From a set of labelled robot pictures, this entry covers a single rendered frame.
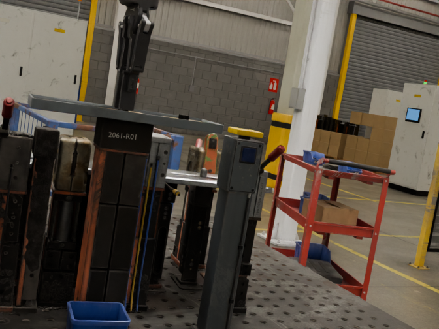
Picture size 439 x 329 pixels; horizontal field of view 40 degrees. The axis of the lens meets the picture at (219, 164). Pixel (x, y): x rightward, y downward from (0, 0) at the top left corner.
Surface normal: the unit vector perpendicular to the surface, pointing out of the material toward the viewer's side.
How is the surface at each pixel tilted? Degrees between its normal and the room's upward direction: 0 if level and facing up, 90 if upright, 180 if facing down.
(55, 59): 90
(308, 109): 90
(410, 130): 90
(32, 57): 90
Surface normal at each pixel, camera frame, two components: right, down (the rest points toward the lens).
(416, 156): -0.88, -0.09
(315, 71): 0.44, 0.18
